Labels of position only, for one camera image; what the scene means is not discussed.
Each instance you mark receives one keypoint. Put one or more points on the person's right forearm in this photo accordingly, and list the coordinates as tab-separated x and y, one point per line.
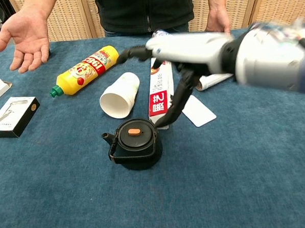
40	6

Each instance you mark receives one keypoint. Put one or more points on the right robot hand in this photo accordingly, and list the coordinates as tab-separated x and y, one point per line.
190	49

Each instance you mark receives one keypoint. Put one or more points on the person's left hand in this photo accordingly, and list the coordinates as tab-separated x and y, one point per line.
218	20

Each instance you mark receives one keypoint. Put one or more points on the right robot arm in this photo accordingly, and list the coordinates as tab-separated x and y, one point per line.
270	59

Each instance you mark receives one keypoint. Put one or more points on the white black lamp box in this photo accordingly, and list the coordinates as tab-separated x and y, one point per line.
12	116

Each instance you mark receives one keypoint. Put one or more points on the white card holder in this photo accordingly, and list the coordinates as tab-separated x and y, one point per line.
199	112

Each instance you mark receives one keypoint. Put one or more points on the black kettle with red button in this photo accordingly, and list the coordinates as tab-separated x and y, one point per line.
137	150

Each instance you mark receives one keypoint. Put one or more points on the long white tube box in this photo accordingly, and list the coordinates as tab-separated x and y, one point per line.
212	80

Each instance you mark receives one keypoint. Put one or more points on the blue table mat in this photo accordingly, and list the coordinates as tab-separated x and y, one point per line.
222	179

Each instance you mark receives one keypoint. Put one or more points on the person's black jacket torso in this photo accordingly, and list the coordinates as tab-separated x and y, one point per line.
144	9

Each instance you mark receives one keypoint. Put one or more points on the long red white carton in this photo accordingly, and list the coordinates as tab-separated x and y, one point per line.
159	98

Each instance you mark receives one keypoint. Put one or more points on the yellow sauce bottle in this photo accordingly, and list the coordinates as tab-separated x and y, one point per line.
88	70

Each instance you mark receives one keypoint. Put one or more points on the person's right hand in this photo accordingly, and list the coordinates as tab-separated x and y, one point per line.
28	36

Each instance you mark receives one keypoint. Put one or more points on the white paper cup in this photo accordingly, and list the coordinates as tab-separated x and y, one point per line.
121	97

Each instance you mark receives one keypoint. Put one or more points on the wicker folding screen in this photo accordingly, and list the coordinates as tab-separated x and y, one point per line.
70	18

